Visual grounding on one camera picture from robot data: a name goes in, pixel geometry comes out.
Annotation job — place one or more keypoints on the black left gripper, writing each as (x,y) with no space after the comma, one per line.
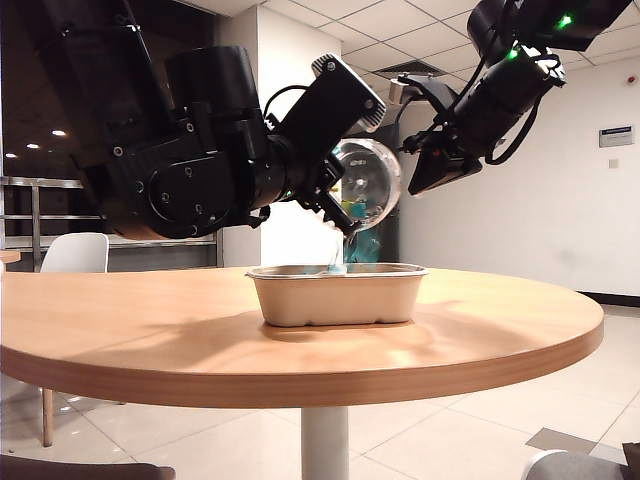
(330,100)

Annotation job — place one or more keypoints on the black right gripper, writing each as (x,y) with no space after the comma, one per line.
(445,142)

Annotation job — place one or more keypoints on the teal binder clip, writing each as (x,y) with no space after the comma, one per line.
(362,250)

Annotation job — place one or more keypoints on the clear plastic jar with label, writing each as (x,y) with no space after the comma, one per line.
(372,170)

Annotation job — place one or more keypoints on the beige rectangular paper tray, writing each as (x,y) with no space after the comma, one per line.
(335,300)

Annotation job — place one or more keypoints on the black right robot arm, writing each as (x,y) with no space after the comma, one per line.
(505,95)

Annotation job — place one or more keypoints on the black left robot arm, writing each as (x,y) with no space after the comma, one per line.
(175,175)

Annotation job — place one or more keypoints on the dark door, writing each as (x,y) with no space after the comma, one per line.
(390,240)

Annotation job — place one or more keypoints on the ceiling air vent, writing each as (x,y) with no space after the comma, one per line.
(410,67)

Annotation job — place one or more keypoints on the red fire alarm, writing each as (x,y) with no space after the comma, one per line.
(634,81)

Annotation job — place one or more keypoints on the white plastic chair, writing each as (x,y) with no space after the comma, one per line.
(75,252)

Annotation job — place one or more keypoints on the metal railing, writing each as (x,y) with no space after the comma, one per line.
(20,218)

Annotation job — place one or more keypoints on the small wooden side table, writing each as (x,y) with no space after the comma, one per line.
(9,256)

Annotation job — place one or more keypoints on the dark brown seat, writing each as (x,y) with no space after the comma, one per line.
(75,470)

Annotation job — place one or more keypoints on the wall switch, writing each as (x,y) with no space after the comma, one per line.
(613,163)

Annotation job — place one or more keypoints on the wall sign plate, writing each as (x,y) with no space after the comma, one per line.
(615,136)

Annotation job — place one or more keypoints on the white table pedestal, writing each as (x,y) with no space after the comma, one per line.
(325,445)

